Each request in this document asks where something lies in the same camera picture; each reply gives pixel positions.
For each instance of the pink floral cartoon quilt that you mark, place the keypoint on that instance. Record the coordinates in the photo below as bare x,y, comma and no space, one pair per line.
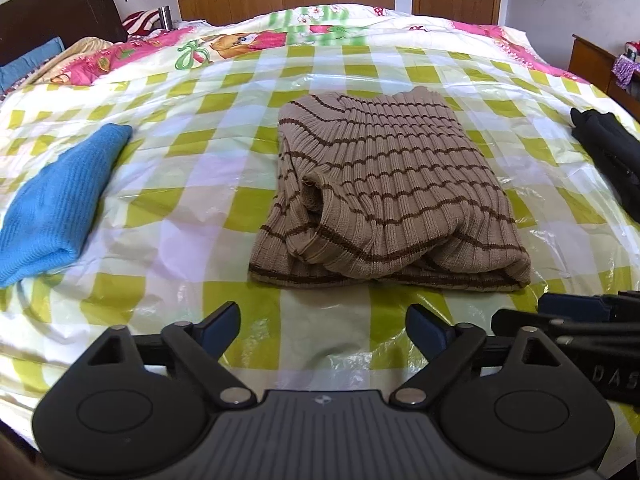
250,40

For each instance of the red white plush toy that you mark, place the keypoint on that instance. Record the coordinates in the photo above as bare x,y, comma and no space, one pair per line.
631,50

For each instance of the green checkered plastic sheet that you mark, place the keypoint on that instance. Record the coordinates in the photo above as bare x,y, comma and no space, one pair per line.
175,210

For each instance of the tan brown-striped ribbed sweater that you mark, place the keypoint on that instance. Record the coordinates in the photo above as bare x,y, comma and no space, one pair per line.
390,185

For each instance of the blue pillow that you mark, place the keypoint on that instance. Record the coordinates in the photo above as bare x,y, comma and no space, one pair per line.
27,65

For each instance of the dark wooden headboard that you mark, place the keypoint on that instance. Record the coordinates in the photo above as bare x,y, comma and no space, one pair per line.
55,15

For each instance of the black garment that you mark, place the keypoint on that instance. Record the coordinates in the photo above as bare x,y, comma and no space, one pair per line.
615,155

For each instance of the red white striped pillow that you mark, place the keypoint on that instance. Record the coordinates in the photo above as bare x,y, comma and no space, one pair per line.
140,21

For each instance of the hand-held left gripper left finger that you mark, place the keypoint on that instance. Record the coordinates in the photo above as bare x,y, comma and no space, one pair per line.
222,327

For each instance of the blue knit garment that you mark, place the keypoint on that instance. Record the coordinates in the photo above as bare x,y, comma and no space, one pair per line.
55,210

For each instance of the steel thermos bottle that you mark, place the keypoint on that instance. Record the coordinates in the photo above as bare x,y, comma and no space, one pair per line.
165,17

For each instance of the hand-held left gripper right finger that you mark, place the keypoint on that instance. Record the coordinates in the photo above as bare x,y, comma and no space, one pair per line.
425,329

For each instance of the purple patterned cloth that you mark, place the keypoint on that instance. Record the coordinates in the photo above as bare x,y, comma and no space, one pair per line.
626,70

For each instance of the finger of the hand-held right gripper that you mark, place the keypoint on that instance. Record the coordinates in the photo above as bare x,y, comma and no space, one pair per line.
555,321
570,302

